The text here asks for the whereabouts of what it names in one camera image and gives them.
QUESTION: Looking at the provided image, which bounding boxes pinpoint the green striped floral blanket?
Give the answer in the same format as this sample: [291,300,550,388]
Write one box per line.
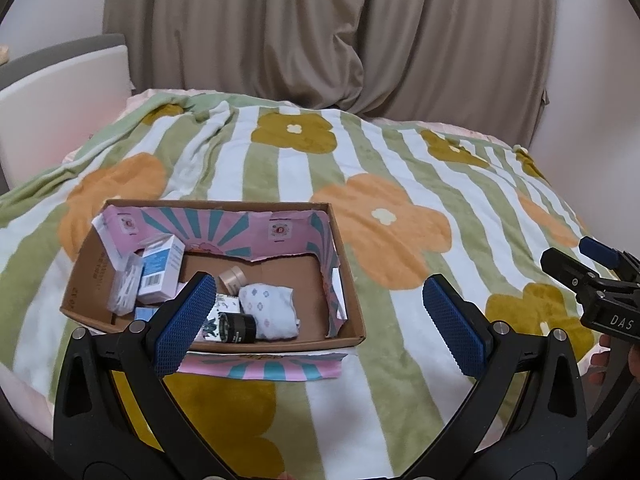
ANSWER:
[1,93,596,479]

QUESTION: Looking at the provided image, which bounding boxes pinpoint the white patterned rolled cloth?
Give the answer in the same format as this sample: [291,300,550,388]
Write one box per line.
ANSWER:
[239,283,299,340]

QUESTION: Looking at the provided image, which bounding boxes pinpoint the white grey small box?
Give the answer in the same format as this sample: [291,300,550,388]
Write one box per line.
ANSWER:
[106,252,143,316]

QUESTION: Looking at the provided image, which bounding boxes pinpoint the beige curtain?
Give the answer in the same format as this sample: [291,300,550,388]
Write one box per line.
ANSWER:
[103,0,556,145]

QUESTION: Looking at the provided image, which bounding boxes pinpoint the black white patterned roll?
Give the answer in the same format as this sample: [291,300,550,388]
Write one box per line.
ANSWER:
[195,294,241,342]

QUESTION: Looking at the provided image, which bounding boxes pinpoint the black round jar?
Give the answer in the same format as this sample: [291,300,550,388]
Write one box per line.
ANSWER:
[220,313,257,344]

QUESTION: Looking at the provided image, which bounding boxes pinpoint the white bed headboard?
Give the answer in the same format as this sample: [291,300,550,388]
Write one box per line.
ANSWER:
[1,34,131,192]

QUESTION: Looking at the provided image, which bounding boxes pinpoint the cardboard box with pink lining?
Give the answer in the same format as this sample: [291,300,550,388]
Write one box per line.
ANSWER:
[61,200,366,382]

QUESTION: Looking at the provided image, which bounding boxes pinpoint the blue white small box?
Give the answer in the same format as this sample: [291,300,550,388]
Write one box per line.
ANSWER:
[137,235,184,304]

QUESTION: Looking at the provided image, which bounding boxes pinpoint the person's right hand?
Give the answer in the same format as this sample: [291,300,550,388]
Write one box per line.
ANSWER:
[588,335,640,386]

